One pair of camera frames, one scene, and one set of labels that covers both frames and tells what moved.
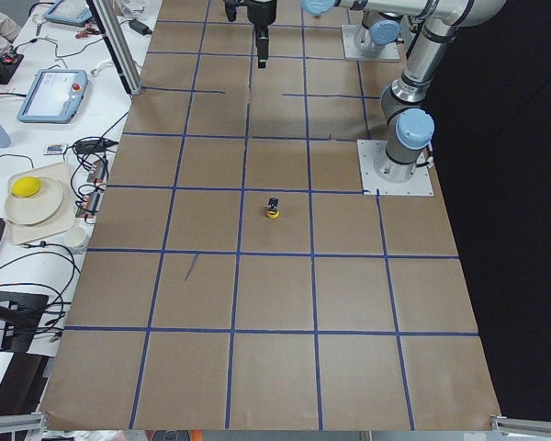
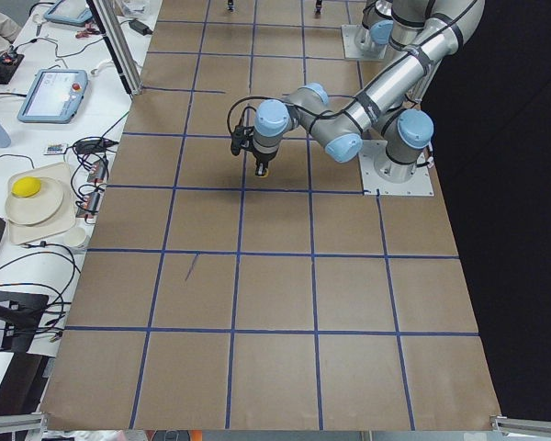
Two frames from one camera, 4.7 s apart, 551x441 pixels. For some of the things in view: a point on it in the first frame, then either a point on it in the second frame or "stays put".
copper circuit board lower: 89,205 stays put
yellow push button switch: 273,211 -> 263,176
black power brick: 93,144 stays put
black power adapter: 140,27 stays put
